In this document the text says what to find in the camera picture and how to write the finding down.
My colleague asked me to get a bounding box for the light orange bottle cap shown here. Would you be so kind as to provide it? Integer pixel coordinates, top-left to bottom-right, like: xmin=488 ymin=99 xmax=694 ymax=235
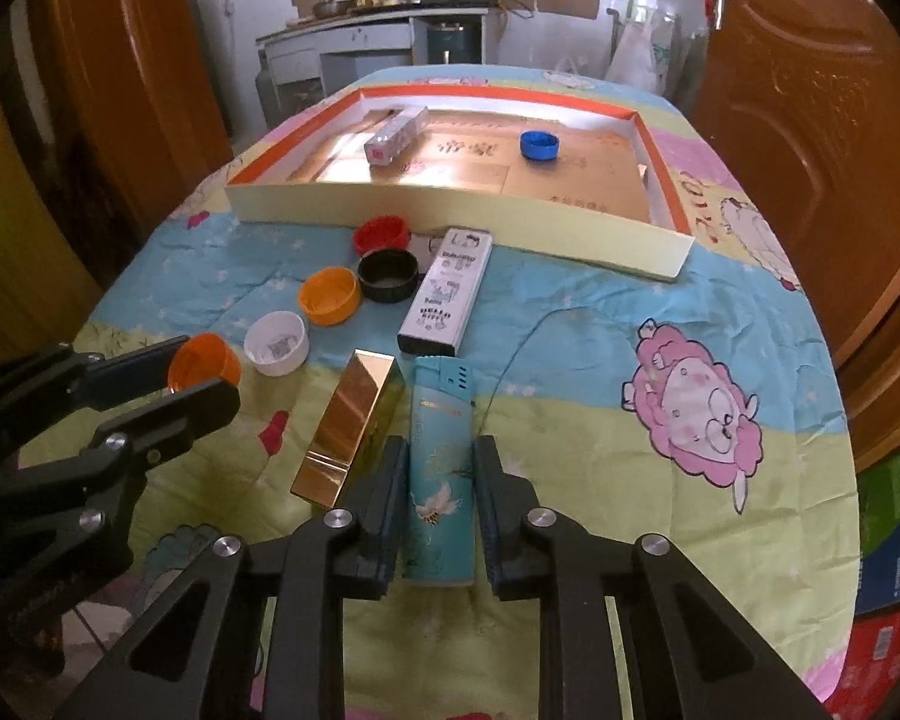
xmin=298 ymin=265 xmax=362 ymax=326

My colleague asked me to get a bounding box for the white plastic bag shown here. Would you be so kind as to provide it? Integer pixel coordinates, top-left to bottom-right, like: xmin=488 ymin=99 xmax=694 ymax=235
xmin=607 ymin=11 xmax=676 ymax=95

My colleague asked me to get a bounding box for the orange rimmed cardboard tray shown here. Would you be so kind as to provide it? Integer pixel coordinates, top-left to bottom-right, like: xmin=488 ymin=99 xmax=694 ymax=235
xmin=225 ymin=84 xmax=696 ymax=283

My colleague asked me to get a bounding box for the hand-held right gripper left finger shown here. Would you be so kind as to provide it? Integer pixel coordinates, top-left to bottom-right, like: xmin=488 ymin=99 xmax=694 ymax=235
xmin=52 ymin=435 xmax=410 ymax=720

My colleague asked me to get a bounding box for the clear patterned box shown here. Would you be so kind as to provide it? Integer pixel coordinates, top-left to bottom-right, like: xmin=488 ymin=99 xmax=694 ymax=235
xmin=363 ymin=106 xmax=429 ymax=165

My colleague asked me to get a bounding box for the shiny gold box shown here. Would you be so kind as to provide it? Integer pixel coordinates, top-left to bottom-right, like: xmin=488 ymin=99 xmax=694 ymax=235
xmin=290 ymin=349 xmax=406 ymax=509

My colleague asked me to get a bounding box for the red carton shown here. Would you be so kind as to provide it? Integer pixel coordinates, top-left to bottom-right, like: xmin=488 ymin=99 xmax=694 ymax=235
xmin=825 ymin=600 xmax=900 ymax=720

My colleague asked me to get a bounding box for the teal tube box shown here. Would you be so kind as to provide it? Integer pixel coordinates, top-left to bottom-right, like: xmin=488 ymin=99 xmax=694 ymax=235
xmin=399 ymin=356 xmax=475 ymax=587

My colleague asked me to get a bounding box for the red bottle cap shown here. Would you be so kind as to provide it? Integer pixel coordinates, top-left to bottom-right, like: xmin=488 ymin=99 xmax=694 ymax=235
xmin=352 ymin=215 xmax=410 ymax=254

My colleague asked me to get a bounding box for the brown wooden door with handle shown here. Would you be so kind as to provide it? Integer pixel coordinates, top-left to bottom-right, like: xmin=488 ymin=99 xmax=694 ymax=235
xmin=694 ymin=0 xmax=900 ymax=466

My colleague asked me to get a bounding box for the green carton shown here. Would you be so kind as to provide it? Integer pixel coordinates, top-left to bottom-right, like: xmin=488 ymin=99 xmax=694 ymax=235
xmin=855 ymin=450 xmax=900 ymax=616

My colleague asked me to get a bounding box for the white cartoon printed box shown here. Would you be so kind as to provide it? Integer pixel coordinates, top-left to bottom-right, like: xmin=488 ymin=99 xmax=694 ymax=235
xmin=397 ymin=227 xmax=494 ymax=356

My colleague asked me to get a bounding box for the black bottle cap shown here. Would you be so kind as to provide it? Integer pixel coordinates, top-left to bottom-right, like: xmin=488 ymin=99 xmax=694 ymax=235
xmin=358 ymin=248 xmax=421 ymax=305

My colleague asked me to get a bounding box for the grey kitchen counter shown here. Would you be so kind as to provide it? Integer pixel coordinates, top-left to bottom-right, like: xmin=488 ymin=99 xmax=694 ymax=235
xmin=255 ymin=4 xmax=496 ymax=87

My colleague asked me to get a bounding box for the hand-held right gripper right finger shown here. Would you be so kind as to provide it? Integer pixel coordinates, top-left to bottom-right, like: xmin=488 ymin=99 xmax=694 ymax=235
xmin=471 ymin=435 xmax=833 ymax=720

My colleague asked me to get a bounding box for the deep orange bottle cap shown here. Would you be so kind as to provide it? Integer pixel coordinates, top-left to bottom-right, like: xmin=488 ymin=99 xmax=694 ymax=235
xmin=167 ymin=333 xmax=242 ymax=393

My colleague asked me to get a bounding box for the white bottle cap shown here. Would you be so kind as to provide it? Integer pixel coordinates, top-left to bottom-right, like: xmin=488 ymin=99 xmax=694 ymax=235
xmin=244 ymin=311 xmax=308 ymax=377

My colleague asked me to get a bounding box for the blue bottle cap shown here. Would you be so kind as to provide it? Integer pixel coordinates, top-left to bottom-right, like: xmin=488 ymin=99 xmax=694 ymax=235
xmin=519 ymin=130 xmax=561 ymax=162

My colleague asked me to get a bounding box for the cartoon sheep printed blanket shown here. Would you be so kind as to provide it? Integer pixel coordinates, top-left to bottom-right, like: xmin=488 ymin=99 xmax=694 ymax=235
xmin=67 ymin=64 xmax=863 ymax=720

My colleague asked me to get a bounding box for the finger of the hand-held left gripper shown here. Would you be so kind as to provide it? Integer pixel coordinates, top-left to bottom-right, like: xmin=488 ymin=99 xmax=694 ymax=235
xmin=0 ymin=336 xmax=196 ymax=422
xmin=13 ymin=379 xmax=242 ymax=541

